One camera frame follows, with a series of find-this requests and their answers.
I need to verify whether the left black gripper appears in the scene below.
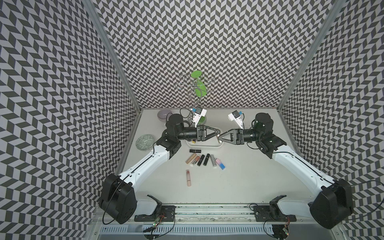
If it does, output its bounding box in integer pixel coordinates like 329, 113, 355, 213
176, 124, 220, 142

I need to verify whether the pink and blue lipstick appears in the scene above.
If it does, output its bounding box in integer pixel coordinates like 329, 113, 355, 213
215, 159, 226, 170

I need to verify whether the clear pink lip gloss tube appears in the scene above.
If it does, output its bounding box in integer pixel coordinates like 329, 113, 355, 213
186, 170, 192, 187

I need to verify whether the small lilac bowl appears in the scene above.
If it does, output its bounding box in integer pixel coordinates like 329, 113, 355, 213
157, 109, 173, 122

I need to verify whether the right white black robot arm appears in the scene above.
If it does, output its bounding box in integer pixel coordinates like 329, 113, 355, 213
218, 111, 354, 230

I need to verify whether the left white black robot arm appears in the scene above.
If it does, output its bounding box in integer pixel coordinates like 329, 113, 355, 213
99, 114, 221, 224

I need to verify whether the black lipstick with silver band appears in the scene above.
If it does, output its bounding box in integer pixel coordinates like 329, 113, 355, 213
198, 155, 205, 167

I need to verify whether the green patterned glass plate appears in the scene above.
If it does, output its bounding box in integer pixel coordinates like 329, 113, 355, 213
135, 134, 155, 151

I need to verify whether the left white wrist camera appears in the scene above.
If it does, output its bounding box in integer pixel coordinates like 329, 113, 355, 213
192, 107, 207, 128

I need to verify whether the chrome stand with green leaves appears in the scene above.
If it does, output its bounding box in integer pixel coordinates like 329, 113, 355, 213
177, 70, 214, 126

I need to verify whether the white plastic storage box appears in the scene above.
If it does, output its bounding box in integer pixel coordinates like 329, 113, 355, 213
186, 139, 224, 149

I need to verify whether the black lipstick with gold band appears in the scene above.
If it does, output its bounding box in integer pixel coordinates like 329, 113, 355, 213
203, 154, 210, 166

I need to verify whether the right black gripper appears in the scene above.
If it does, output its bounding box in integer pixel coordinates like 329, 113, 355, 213
217, 128, 262, 146

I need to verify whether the aluminium front rail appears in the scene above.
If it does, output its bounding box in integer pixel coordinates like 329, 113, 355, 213
100, 204, 315, 225

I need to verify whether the slim black lipstick tube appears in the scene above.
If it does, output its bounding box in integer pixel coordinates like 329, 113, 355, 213
189, 149, 202, 153

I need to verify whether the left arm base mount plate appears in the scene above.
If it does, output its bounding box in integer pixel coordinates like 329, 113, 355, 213
134, 205, 176, 223

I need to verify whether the pink and silver lipstick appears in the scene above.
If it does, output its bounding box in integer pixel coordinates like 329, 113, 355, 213
190, 155, 201, 167

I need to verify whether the silver lipstick tube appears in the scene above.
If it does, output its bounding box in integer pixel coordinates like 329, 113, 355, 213
210, 155, 217, 168

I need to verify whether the beige lipstick tube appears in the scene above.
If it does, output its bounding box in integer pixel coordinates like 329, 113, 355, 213
186, 153, 197, 165

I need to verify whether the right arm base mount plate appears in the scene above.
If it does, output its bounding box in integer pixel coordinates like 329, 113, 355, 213
251, 206, 297, 223

